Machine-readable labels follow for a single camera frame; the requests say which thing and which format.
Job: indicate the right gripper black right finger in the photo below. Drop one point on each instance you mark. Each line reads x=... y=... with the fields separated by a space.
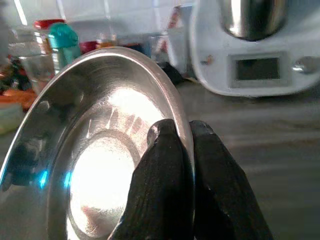
x=220 y=195

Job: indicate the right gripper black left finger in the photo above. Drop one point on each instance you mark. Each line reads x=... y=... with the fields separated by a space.
x=162 y=190

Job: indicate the stainless steel plate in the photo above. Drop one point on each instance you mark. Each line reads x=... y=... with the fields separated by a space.
x=87 y=125

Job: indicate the white kitchen food processor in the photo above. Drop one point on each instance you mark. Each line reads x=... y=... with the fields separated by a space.
x=215 y=37

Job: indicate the red and white carton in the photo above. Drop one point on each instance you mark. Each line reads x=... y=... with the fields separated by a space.
x=176 y=32

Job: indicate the teal capped bottle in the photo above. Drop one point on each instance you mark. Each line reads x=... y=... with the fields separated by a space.
x=63 y=40

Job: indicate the clear jar with red lid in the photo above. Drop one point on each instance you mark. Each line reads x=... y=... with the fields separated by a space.
x=35 y=57

